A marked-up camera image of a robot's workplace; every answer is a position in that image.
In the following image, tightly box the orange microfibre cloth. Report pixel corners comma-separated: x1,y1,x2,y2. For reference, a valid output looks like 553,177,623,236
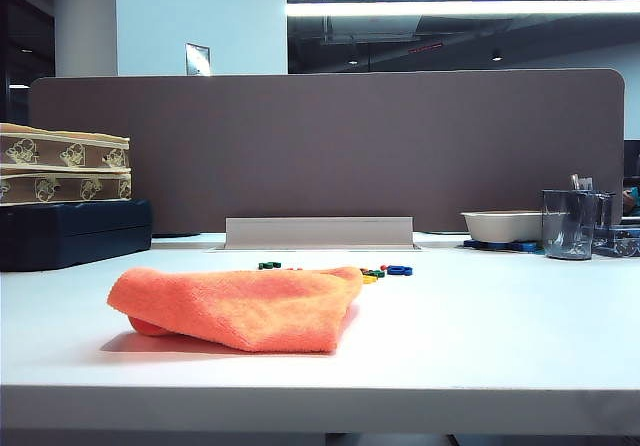
107,264,364,355

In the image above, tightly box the brown desk partition panel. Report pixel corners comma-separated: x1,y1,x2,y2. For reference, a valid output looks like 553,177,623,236
28,68,627,240

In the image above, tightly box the blue mat under bowl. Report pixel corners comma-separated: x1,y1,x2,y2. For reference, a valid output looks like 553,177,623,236
462,237,546,255

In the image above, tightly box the white paper bowl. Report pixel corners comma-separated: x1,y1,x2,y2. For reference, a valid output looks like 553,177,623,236
460,209,546,243

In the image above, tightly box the long ceiling light strip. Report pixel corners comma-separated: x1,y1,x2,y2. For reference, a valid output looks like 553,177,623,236
285,0,640,18

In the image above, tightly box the dark blue plastic case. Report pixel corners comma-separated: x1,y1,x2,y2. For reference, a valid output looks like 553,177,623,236
0,198,154,273

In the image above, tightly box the clear plastic cup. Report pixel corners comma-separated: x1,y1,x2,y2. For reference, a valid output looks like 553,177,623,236
541,189,597,261

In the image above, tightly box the brown cartoon-print box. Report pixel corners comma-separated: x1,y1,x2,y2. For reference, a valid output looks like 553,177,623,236
0,122,132,172
0,165,134,207

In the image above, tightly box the clear pen holder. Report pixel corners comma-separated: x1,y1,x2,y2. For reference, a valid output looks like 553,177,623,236
593,190,618,230

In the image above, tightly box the clear acrylic box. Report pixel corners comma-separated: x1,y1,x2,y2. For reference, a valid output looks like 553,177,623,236
593,224,640,259

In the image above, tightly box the wall notice sign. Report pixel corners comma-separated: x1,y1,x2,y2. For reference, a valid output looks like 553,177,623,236
185,42,212,77

